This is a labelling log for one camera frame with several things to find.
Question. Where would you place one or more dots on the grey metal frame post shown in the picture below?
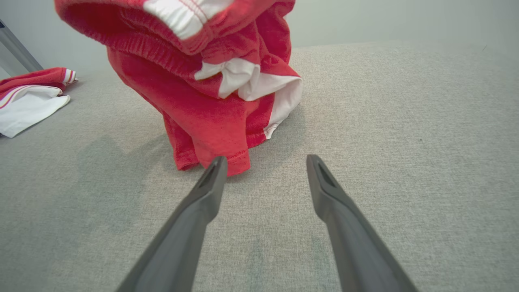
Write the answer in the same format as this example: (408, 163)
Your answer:
(16, 48)

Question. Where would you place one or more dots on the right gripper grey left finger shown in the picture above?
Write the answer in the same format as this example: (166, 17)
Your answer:
(178, 243)

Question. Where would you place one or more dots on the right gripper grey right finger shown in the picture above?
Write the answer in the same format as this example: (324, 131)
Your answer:
(357, 247)

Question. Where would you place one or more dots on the red shorts with white trim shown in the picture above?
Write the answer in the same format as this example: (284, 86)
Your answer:
(182, 109)

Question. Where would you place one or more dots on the red and white jersey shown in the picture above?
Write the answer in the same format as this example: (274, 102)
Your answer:
(28, 105)

